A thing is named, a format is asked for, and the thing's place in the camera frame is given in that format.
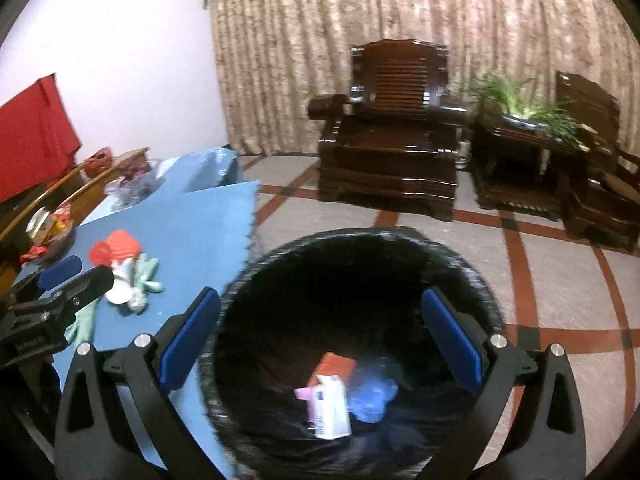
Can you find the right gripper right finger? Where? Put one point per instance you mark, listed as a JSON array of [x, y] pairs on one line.
[[547, 438]]

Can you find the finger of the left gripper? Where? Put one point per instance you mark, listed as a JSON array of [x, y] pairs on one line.
[[82, 284], [47, 278]]

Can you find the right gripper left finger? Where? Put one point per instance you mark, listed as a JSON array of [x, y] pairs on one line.
[[93, 437]]

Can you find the blue crumpled trash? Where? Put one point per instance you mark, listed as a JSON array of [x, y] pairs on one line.
[[368, 393]]

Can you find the black trash bin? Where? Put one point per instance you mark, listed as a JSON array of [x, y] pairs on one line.
[[355, 293]]

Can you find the green rubber glove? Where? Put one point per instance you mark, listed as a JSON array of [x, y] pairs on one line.
[[145, 267]]

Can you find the glass snack bowl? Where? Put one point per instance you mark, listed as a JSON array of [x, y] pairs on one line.
[[52, 249]]

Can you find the gold white box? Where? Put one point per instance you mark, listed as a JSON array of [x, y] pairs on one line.
[[39, 226]]

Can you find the small red foam net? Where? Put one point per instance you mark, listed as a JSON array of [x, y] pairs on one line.
[[100, 254]]

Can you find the white crumpled tissue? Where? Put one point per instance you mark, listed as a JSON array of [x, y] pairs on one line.
[[122, 290]]

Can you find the orange foam fruit net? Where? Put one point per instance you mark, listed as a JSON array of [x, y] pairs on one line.
[[122, 245]]

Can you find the wooden bench backrest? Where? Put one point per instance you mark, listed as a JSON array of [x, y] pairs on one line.
[[83, 194]]

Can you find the glass fruit bowl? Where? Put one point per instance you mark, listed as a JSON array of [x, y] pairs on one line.
[[129, 193]]

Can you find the blue felt tablecloth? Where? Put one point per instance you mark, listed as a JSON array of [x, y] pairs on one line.
[[202, 238]]

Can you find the red carved ornament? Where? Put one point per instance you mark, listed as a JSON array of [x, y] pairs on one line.
[[99, 162]]

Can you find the red cloth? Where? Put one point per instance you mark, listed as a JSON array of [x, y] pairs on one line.
[[38, 142]]

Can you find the dark red fruit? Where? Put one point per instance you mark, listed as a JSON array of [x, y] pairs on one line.
[[134, 167]]

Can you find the light blue under tablecloth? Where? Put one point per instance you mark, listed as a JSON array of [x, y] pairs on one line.
[[192, 172]]

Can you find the white small carton box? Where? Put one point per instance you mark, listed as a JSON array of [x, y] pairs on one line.
[[327, 407]]

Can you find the dark wooden armchair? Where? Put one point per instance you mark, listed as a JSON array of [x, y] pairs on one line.
[[395, 134], [600, 192]]

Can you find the dark wooden side table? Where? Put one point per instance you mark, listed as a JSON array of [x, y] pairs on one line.
[[520, 169]]

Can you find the green potted plant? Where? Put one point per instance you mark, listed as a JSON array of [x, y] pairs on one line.
[[506, 96]]

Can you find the beige patterned curtain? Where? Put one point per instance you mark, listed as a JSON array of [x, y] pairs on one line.
[[291, 70]]

